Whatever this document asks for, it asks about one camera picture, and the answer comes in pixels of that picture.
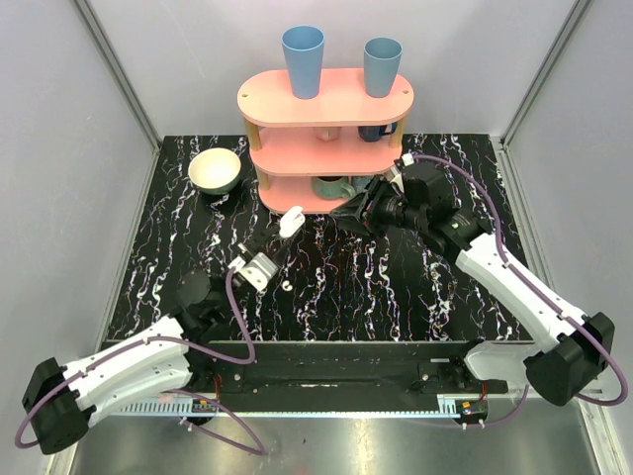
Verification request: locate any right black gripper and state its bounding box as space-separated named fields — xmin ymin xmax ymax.
xmin=329 ymin=173 xmax=426 ymax=240

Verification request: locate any white earbuds charging case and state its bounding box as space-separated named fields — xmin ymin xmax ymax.
xmin=279 ymin=206 xmax=306 ymax=239

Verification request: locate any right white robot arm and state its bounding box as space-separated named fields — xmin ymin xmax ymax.
xmin=330 ymin=159 xmax=615 ymax=406

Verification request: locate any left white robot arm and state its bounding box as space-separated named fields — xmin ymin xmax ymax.
xmin=15 ymin=221 xmax=300 ymax=455

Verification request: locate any light blue mug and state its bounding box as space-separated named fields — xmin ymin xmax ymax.
xmin=351 ymin=176 xmax=373 ymax=195

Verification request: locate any teal green mug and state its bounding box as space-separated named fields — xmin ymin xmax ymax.
xmin=312 ymin=176 xmax=356 ymax=201

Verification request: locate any black marble mat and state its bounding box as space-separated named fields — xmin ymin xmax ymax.
xmin=105 ymin=136 xmax=528 ymax=341

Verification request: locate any pink three-tier shelf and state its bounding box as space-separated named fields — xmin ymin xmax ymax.
xmin=237 ymin=68 xmax=414 ymax=214

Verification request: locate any navy blue mug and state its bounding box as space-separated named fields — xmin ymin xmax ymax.
xmin=357 ymin=123 xmax=398 ymax=143

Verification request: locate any pink mug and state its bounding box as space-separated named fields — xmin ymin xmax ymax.
xmin=314 ymin=127 xmax=341 ymax=143

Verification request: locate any white green bowl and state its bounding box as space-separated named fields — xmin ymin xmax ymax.
xmin=188 ymin=147 xmax=241 ymax=195

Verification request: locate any blue cup right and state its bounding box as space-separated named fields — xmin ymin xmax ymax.
xmin=363 ymin=38 xmax=403 ymax=98

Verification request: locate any tall blue cup left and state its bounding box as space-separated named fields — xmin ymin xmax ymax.
xmin=281 ymin=25 xmax=324 ymax=99

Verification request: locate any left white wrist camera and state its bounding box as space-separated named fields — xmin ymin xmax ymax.
xmin=228 ymin=252 xmax=279 ymax=292

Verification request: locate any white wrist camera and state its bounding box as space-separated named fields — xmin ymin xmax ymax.
xmin=384 ymin=153 xmax=415 ymax=194
xmin=228 ymin=252 xmax=279 ymax=292

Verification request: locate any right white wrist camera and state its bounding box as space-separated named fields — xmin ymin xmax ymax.
xmin=384 ymin=153 xmax=415 ymax=194

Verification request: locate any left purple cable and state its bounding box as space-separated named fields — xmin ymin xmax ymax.
xmin=13 ymin=269 xmax=268 ymax=455

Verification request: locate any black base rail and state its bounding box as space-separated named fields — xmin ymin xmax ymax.
xmin=184 ymin=341 xmax=508 ymax=414

